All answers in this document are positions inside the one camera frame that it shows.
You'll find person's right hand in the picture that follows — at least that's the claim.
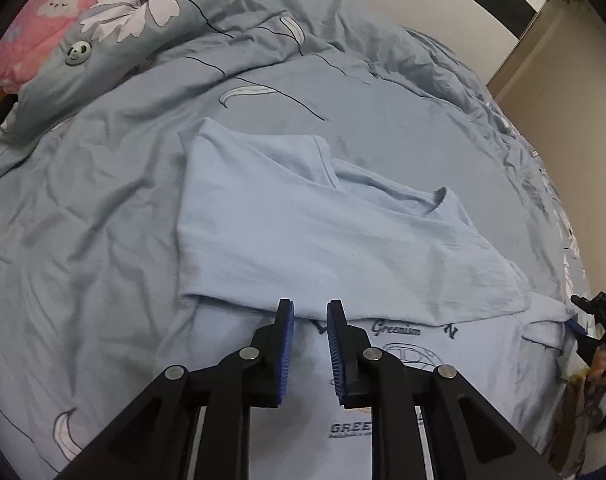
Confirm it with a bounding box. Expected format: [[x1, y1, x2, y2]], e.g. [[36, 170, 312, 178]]
[[589, 346, 606, 386]]

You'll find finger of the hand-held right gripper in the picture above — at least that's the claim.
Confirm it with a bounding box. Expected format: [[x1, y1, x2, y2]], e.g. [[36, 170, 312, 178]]
[[570, 286, 606, 322], [564, 315, 606, 358]]

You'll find blue floral duvet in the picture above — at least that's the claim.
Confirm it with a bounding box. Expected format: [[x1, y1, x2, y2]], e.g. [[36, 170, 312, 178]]
[[0, 0, 596, 480]]

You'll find pink patterned pillow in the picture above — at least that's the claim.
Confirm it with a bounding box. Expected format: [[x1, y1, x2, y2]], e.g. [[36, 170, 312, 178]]
[[0, 0, 144, 95]]

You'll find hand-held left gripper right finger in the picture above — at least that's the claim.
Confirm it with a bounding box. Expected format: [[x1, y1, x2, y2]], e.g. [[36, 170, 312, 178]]
[[325, 298, 556, 480]]

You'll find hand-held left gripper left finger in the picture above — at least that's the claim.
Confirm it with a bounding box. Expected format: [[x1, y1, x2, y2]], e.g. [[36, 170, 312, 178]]
[[55, 298, 296, 480]]

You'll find light blue t-shirt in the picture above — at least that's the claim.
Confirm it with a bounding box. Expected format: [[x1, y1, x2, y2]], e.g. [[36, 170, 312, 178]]
[[155, 117, 584, 480]]

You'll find cream door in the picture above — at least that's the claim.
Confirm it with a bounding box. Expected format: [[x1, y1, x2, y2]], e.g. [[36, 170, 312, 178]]
[[486, 0, 606, 201]]

